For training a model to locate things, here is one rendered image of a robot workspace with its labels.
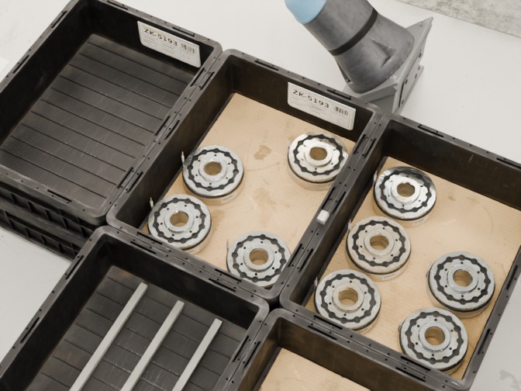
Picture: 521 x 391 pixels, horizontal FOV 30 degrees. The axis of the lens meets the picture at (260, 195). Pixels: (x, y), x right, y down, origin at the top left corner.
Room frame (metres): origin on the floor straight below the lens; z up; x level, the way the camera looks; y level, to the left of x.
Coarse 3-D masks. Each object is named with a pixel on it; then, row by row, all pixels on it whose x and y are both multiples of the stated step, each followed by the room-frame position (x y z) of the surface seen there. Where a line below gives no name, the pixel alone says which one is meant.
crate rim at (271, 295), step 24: (216, 72) 1.06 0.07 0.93; (288, 72) 1.06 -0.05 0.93; (192, 96) 1.01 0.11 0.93; (336, 96) 1.00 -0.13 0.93; (360, 144) 0.91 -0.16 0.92; (144, 168) 0.86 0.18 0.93; (336, 192) 0.81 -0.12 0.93; (144, 240) 0.73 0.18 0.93; (192, 264) 0.69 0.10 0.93; (288, 264) 0.69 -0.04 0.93
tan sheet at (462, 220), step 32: (448, 192) 0.87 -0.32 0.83; (352, 224) 0.81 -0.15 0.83; (448, 224) 0.81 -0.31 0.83; (480, 224) 0.81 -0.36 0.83; (512, 224) 0.81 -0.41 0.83; (416, 256) 0.75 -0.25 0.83; (480, 256) 0.75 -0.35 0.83; (512, 256) 0.75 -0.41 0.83; (384, 288) 0.70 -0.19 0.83; (416, 288) 0.70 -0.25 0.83; (384, 320) 0.64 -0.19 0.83; (480, 320) 0.64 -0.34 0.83
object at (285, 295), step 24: (384, 120) 0.95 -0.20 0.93; (408, 120) 0.95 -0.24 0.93; (456, 144) 0.90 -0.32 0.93; (360, 168) 0.86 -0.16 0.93; (312, 240) 0.73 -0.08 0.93; (288, 288) 0.65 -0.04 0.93; (504, 288) 0.64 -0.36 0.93; (312, 312) 0.61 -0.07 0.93; (360, 336) 0.57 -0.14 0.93; (408, 360) 0.54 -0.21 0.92; (480, 360) 0.53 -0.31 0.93; (456, 384) 0.50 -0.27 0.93
